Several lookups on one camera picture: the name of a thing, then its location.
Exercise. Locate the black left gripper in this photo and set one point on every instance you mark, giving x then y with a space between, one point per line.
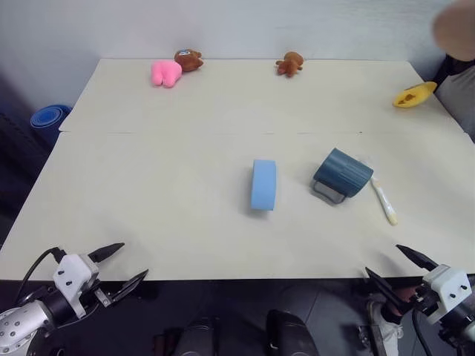
104 293

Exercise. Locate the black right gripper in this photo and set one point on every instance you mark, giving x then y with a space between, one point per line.
419 296

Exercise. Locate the person's bare hand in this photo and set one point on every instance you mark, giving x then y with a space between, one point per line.
456 29

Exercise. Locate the white sneaker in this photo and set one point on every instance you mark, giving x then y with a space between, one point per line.
386 326

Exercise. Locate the white and yellow toothbrush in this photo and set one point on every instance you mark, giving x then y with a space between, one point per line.
384 202

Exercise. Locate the dark grey rounded shape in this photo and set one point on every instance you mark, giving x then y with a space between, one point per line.
196 339

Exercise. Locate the dark teal ribbed cup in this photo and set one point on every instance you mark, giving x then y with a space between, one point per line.
343 172

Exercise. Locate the black rounded shape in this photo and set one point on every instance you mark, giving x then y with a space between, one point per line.
291 333

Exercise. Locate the black padded object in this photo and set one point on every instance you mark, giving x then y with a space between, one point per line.
18 167

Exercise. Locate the light blue soap box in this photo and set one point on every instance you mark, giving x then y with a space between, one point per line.
263 185

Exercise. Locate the yellow plush toy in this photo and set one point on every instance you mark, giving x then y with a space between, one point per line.
413 95

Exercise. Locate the person in grey shirt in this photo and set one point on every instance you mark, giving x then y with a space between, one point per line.
460 96

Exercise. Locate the pink plush toy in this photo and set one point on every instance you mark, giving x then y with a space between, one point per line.
165 74

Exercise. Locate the brown bear plush toy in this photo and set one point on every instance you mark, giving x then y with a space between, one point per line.
189 60

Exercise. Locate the small brown plush toy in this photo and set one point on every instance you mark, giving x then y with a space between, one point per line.
290 65

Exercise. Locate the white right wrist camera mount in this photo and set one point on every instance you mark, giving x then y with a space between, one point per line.
445 282

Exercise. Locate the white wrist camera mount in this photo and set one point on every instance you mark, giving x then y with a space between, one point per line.
72 274
445 282

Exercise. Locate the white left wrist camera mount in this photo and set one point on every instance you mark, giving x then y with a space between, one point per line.
72 274

